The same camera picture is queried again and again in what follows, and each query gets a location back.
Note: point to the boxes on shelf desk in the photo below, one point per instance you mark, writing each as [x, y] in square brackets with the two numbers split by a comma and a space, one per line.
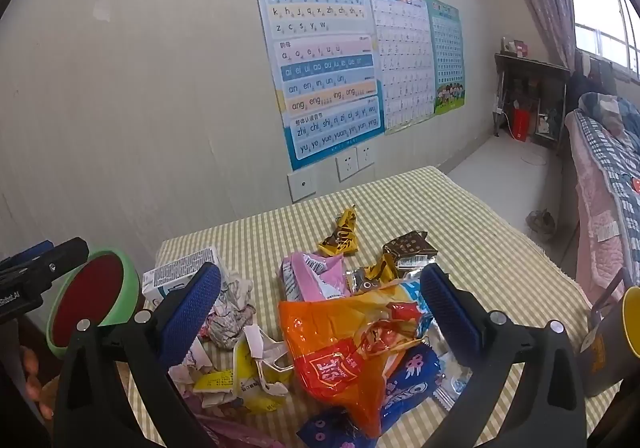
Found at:
[515, 47]

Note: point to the dark shelf desk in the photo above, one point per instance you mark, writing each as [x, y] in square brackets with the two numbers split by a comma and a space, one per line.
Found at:
[530, 78]

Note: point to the grey mug yellow inside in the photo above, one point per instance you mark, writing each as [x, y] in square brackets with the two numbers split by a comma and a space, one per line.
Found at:
[600, 358]

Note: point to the crumpled white paper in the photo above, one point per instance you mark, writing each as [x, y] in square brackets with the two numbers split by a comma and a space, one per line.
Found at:
[227, 318]

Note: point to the blue plaid quilt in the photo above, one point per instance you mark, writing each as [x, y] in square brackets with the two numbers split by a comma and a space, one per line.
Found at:
[615, 153]

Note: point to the window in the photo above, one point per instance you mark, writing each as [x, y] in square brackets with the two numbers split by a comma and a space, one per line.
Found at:
[600, 18]

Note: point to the pair of shoes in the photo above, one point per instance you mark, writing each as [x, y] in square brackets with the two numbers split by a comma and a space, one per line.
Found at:
[541, 225]

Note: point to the small gold black wrapper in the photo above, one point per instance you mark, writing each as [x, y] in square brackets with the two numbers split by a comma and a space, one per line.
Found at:
[375, 273]

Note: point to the pink plastic bag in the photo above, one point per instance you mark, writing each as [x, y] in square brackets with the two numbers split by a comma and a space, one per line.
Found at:
[240, 435]

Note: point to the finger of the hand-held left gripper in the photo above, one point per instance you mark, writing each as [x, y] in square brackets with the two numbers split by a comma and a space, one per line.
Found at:
[30, 252]
[60, 255]

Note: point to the pale chart wall poster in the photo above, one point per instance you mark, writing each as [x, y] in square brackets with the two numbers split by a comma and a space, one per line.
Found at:
[405, 58]

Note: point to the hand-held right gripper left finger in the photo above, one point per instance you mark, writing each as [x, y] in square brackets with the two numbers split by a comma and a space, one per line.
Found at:
[192, 308]

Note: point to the large alphabet wall poster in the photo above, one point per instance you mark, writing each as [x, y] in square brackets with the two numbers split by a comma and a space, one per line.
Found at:
[320, 68]

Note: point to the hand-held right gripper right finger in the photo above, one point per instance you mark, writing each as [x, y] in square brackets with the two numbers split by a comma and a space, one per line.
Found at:
[447, 303]

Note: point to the gold yellow snack wrapper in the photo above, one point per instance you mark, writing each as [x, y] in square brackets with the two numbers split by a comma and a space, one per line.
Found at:
[342, 240]

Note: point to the dark brown snack wrapper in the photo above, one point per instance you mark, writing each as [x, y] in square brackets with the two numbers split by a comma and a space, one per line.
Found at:
[407, 245]

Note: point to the orange snack bag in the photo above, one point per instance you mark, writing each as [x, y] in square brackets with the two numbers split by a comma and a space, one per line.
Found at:
[325, 328]

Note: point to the white blue snack wrapper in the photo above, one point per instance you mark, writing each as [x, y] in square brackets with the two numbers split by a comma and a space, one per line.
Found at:
[452, 383]

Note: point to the pink snack wrapper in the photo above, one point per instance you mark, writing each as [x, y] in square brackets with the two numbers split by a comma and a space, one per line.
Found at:
[305, 278]

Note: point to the person's left hand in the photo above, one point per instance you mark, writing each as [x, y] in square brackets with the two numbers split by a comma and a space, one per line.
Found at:
[31, 373]

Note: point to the red bag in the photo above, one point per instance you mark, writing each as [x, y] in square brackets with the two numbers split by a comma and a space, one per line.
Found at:
[521, 125]

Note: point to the blue cookie wrapper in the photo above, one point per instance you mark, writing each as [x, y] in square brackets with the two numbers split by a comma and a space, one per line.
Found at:
[415, 368]

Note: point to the green chart wall poster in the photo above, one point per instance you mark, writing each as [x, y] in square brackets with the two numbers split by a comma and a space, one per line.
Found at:
[447, 58]

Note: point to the torn yellow white wrapper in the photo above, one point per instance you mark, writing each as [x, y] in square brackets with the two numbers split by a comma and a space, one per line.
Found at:
[215, 382]

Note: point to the red bin with green rim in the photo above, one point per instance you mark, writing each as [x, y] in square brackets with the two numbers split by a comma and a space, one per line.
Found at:
[85, 298]

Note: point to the white wall socket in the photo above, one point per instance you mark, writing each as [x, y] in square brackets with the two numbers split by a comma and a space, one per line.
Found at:
[365, 157]
[346, 167]

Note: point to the white wall plate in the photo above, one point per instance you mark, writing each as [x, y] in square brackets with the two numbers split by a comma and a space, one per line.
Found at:
[302, 183]

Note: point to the checked tablecloth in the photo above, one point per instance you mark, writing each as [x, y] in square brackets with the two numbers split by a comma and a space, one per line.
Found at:
[450, 228]

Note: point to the white milk carton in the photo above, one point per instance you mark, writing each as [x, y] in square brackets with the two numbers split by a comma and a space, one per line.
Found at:
[170, 278]

